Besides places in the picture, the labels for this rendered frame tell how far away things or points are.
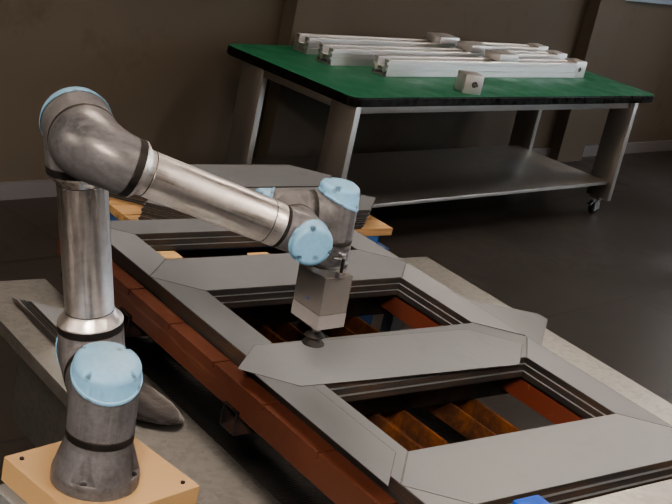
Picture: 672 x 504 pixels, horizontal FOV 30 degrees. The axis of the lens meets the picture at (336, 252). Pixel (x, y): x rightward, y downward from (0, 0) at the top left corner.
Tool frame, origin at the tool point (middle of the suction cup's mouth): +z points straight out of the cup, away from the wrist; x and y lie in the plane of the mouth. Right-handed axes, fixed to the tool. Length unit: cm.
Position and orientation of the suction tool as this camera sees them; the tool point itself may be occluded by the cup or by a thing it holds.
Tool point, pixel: (312, 342)
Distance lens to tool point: 235.5
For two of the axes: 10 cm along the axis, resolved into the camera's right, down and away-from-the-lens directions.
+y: -5.9, -3.7, 7.2
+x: -7.9, 0.8, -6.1
